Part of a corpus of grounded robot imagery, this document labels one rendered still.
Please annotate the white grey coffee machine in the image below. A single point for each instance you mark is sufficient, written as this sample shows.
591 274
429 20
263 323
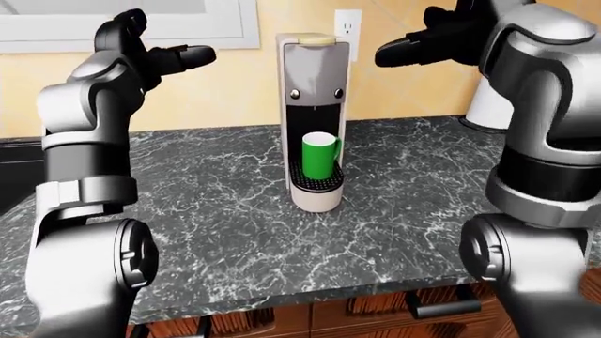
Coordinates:
315 119

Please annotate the white wall power outlet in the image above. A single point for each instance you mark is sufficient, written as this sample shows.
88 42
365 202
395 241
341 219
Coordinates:
348 33

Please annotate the white framed window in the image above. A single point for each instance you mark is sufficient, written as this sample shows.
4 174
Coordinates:
127 23

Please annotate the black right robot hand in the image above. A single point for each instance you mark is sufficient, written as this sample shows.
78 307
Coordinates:
436 38

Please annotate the green mug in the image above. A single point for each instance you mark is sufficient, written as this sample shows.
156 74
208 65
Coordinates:
320 155

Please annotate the wooden cabinet drawer front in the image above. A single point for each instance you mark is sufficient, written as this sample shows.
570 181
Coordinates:
404 317

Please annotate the black kitchen sink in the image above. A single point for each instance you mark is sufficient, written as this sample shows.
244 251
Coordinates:
19 172

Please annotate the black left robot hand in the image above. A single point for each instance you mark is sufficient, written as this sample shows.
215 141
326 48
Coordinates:
141 53

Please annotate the white rounded kitchen appliance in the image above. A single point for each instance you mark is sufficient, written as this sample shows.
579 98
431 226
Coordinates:
488 105

